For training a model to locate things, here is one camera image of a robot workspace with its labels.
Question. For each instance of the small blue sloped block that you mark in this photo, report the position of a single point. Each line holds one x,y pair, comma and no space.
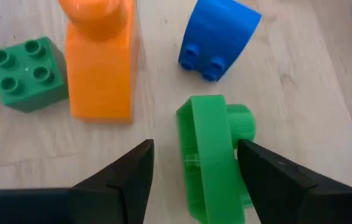
216,28

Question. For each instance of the orange building block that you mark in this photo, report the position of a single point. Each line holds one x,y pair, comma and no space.
101,77

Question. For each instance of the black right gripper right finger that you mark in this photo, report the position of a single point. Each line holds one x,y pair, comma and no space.
288,193

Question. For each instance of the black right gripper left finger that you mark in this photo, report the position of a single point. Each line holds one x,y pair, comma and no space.
123,193

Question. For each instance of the green building block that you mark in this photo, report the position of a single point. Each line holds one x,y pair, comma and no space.
210,155

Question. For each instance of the small green square brick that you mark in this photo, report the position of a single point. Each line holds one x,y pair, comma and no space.
28,87

